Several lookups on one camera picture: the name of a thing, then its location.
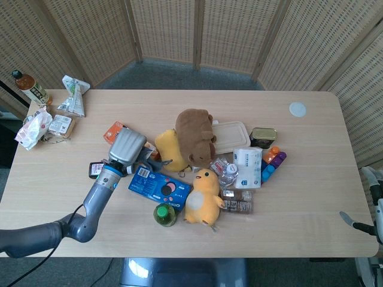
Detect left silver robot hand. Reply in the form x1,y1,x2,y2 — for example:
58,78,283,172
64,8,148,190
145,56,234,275
107,127,174,176

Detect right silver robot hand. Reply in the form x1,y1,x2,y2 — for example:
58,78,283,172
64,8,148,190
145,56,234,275
339,166,383,245

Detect grey cloth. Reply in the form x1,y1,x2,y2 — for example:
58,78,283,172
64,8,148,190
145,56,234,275
127,147,169,175

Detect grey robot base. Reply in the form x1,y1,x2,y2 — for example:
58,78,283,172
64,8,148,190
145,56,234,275
118,257,250,287

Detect orange snack box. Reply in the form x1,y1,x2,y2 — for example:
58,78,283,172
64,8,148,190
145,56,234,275
103,120,126,146

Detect small orange snack packet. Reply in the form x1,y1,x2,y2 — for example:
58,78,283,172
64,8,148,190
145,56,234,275
145,141,160,160

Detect black snack box red picture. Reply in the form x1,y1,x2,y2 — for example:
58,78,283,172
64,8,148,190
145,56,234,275
88,161,106,181

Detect yellow plush pillow toy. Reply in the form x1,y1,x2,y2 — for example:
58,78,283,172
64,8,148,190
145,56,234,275
154,128,193,173

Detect blue Oreo cookie box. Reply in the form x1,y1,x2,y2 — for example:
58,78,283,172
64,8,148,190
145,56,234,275
127,166,193,213

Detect brown bear plush toy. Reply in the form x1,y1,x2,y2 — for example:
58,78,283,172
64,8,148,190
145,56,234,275
174,108,218,167

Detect wrapped bread package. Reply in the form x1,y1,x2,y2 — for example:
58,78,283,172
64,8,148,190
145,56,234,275
47,114,77,139

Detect crumpled white green package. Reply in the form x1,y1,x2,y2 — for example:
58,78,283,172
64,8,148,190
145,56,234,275
56,75,92,118

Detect green capped drink bottle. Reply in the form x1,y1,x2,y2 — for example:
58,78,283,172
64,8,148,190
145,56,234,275
153,203,177,228

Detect yellow chick plush toy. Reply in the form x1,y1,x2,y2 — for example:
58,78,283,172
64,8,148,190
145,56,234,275
183,167,226,233

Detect pink white plastic bag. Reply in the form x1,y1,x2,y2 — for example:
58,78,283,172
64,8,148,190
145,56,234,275
14,108,53,151

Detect crushed clear water bottle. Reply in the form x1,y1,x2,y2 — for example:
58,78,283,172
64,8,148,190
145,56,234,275
209,158,241,190

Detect beige plastic lunch box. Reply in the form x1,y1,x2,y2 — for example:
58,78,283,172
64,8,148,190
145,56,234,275
211,120,252,155

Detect woven wooden screen panel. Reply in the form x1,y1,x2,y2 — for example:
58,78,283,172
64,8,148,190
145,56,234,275
194,0,282,80
0,0,91,120
125,0,202,70
254,0,383,92
320,26,383,175
38,0,143,88

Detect amber tea bottle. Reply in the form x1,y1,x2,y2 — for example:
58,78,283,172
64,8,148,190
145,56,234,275
11,69,53,106

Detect colourful toy building blocks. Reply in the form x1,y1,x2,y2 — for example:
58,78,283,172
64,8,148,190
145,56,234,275
260,145,288,185

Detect black furniture piece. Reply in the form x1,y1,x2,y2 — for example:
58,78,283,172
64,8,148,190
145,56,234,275
0,112,19,169

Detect white tissue pack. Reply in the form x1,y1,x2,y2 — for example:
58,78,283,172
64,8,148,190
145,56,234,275
232,146,264,190

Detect brown snack packet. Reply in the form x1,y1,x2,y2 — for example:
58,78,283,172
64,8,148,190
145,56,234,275
220,188,255,215

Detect white round lid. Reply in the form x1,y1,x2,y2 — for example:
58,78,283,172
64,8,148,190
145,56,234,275
288,101,308,118

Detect dark green tin can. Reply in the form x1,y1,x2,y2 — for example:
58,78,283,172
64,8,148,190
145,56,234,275
249,127,279,149

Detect black floor cable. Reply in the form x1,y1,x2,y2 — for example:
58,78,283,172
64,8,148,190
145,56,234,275
101,257,116,283

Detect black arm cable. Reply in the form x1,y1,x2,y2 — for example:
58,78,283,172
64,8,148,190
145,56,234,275
0,203,86,287

